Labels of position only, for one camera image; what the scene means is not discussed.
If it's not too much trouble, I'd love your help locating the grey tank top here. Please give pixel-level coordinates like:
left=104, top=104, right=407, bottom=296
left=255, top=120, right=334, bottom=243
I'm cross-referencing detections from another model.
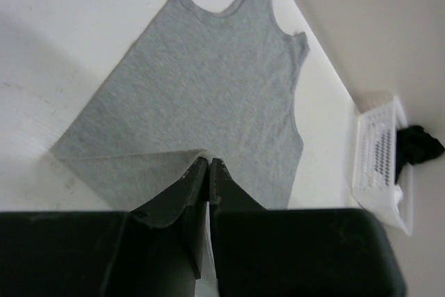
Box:
left=52, top=0, right=309, bottom=209

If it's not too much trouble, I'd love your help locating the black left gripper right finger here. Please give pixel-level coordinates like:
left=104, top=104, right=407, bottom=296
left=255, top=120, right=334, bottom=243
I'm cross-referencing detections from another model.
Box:
left=209, top=159, right=407, bottom=296

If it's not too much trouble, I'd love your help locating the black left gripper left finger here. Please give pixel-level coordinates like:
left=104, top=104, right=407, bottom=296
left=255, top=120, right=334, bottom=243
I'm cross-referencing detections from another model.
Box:
left=1, top=158, right=208, bottom=296

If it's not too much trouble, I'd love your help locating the white plastic laundry basket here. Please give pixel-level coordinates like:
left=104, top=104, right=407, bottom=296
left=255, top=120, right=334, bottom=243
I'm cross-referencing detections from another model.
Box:
left=351, top=96, right=414, bottom=236

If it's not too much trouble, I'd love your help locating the black crumpled garment in basket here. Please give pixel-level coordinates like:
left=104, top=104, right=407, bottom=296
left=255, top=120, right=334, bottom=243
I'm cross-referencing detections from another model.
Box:
left=395, top=125, right=444, bottom=184

